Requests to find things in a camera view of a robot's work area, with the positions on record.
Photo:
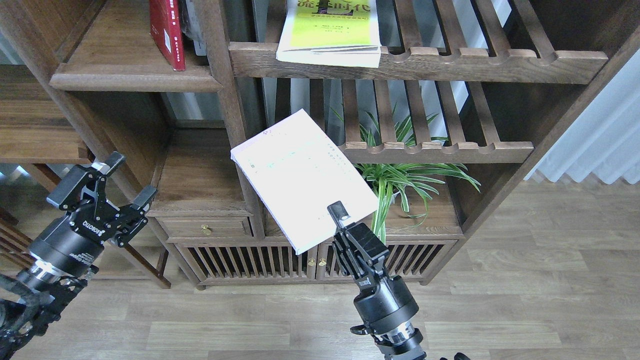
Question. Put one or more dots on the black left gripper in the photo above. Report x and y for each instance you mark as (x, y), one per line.
(70, 244)

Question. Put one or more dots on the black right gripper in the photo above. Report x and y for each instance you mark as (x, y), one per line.
(384, 302)

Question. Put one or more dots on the white lavender paperback book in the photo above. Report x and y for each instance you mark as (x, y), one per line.
(298, 172)

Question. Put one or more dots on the red paperback book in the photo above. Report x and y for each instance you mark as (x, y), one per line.
(166, 32)

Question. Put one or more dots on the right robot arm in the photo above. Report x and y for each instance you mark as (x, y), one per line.
(400, 347)

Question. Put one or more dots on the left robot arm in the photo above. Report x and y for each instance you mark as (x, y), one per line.
(41, 302)

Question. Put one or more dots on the upright books on shelf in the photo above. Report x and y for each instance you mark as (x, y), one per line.
(191, 27)

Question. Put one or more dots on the spider plant in white pot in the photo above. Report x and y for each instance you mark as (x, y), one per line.
(391, 181)

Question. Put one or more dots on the wooden side table left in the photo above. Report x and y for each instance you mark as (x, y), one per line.
(35, 134)

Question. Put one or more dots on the brass drawer knob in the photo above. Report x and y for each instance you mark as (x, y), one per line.
(206, 230)

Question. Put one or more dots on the large dark wooden bookshelf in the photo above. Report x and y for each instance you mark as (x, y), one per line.
(505, 105)

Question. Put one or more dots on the yellow-green paperback book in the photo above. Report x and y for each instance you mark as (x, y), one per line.
(341, 33)

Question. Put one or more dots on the white curtain right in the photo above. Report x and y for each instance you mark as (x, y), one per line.
(604, 141)

